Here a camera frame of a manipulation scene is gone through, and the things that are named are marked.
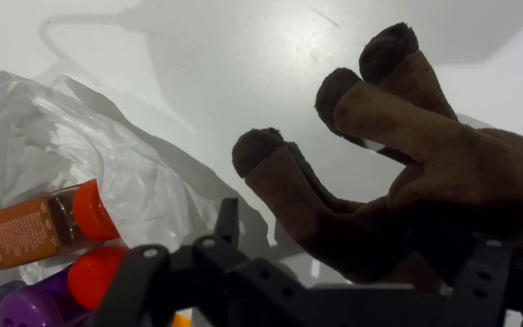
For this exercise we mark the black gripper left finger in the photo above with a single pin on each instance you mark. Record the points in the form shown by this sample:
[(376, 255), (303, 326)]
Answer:
[(212, 277)]

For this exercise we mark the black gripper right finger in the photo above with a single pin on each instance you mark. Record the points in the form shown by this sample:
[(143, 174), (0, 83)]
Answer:
[(488, 286)]

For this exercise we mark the brown plush toy dog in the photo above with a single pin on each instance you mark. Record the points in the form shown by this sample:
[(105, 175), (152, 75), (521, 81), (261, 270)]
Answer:
[(459, 184)]

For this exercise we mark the brown bottle orange cap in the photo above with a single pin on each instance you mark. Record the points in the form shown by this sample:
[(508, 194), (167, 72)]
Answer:
[(52, 224)]

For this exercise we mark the purple play-doh can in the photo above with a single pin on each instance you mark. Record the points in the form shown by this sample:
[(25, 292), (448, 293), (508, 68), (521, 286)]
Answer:
[(43, 304)]

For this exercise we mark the white plastic bag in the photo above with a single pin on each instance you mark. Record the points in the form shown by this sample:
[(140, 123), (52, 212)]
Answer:
[(65, 134)]

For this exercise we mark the yellow play-doh can orange lid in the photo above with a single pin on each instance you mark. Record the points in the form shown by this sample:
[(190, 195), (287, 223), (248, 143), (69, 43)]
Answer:
[(181, 321)]

